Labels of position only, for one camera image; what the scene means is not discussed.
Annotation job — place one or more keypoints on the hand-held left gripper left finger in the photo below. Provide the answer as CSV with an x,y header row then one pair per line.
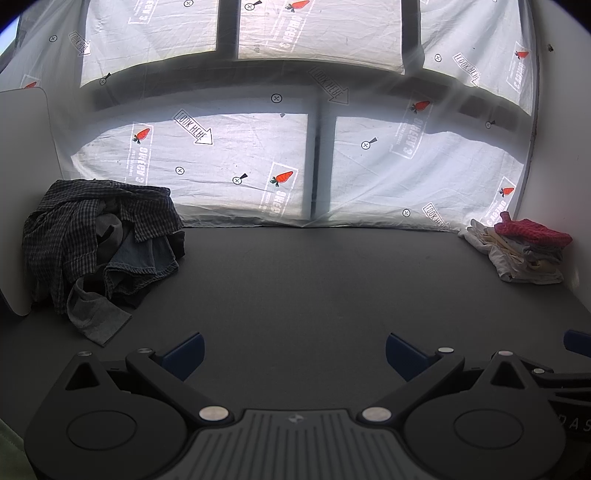
x,y
184,357

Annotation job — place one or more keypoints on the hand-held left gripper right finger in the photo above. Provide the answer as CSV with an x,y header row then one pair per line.
x,y
406,357

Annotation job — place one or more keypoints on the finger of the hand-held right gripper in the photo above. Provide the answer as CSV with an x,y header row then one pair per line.
x,y
563,381
579,342

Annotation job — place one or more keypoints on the blue plaid shirt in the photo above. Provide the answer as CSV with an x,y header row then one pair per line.
x,y
60,230

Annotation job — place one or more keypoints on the navy garment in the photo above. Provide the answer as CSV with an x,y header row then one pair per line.
x,y
138,297

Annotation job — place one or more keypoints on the grey folded garment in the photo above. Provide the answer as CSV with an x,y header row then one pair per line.
x,y
542,254

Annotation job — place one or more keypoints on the blue denim jeans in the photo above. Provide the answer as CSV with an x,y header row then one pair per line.
x,y
138,263

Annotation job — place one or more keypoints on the red knitted cloth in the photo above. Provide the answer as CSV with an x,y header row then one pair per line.
x,y
531,230

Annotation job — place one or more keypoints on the cream folded garment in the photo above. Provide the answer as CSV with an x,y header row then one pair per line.
x,y
485,244

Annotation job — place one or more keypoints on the pale green cloth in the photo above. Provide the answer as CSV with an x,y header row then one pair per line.
x,y
9,452

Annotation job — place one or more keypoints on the white printed curtain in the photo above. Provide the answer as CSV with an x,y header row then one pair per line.
x,y
231,152

